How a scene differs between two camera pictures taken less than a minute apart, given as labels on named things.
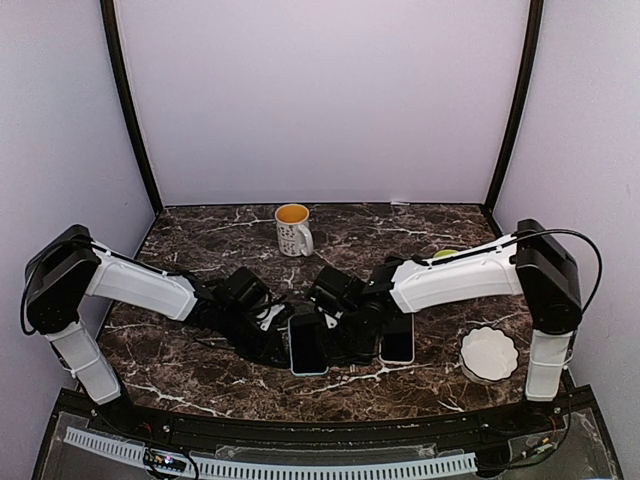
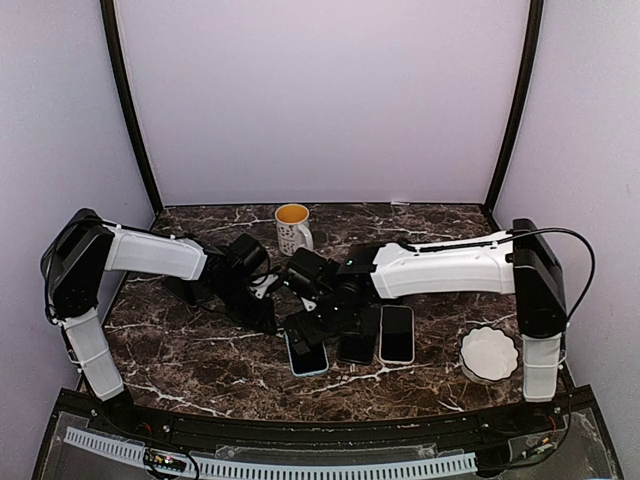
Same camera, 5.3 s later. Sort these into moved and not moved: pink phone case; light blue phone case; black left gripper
Moved: black left gripper
Not moved: light blue phone case; pink phone case
